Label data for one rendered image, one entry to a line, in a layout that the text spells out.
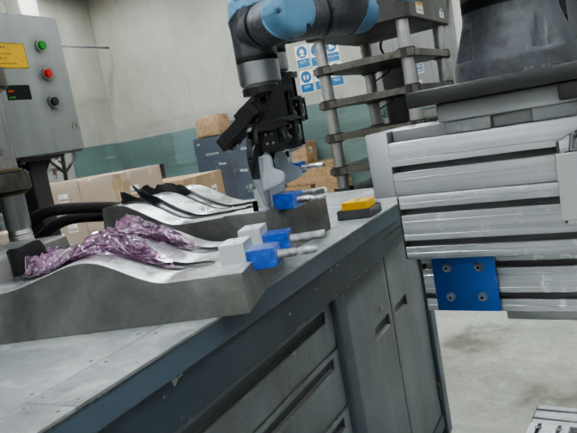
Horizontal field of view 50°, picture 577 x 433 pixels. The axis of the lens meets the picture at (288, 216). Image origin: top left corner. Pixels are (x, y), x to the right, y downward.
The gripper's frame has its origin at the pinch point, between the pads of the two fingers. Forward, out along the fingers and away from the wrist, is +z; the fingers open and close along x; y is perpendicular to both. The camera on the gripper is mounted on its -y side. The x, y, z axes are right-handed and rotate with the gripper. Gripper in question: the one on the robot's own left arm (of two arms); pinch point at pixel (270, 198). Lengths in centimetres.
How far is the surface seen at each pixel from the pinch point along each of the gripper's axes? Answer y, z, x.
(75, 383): 4, 10, -56
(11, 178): -70, -12, 2
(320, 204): 2.3, 4.4, 16.0
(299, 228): 2.2, 7.1, 4.5
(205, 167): -443, 20, 619
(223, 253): 8.1, 3.2, -30.2
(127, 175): -285, 2, 283
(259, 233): 7.6, 2.9, -19.1
